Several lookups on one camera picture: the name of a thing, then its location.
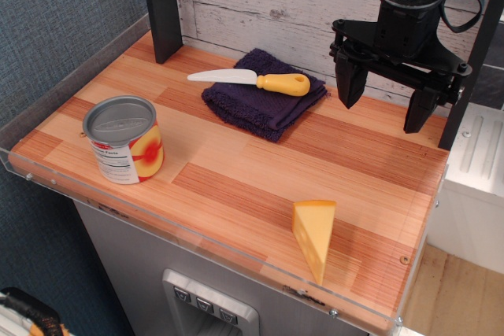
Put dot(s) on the dark right vertical post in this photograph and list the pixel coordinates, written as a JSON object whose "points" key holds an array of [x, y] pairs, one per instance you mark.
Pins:
{"points": [[476, 60]]}

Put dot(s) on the yellow cheese wedge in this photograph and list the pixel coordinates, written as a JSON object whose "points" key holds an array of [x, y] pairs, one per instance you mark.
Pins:
{"points": [[312, 225]]}

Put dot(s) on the clear acrylic edge guard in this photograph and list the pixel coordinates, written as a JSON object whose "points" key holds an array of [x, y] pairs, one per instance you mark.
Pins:
{"points": [[229, 195]]}

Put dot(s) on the black orange object bottom-left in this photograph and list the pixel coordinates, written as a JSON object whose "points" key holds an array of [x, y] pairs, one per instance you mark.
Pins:
{"points": [[44, 320]]}

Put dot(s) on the silver toy fridge cabinet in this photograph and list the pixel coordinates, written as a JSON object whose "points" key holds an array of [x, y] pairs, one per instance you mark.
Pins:
{"points": [[135, 259]]}

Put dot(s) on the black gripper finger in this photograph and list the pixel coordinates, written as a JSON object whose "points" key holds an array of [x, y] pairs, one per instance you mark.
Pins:
{"points": [[421, 106], [350, 79]]}

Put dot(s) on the white knife yellow handle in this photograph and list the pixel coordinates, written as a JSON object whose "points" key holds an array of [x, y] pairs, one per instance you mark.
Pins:
{"points": [[292, 84]]}

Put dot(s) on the dark purple folded towel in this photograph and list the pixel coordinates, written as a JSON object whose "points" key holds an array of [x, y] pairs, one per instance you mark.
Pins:
{"points": [[263, 113]]}

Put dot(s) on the ice dispenser button panel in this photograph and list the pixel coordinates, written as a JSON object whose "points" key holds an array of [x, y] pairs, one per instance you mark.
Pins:
{"points": [[198, 309]]}

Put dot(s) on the white toy sink unit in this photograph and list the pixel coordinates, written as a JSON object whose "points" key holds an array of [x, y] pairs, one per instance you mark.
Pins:
{"points": [[467, 220]]}

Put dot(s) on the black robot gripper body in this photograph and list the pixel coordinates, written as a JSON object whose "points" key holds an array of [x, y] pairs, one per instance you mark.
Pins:
{"points": [[403, 46]]}

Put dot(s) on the tin can yellow label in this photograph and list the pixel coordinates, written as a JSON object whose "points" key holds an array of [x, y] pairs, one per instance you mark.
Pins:
{"points": [[125, 137]]}

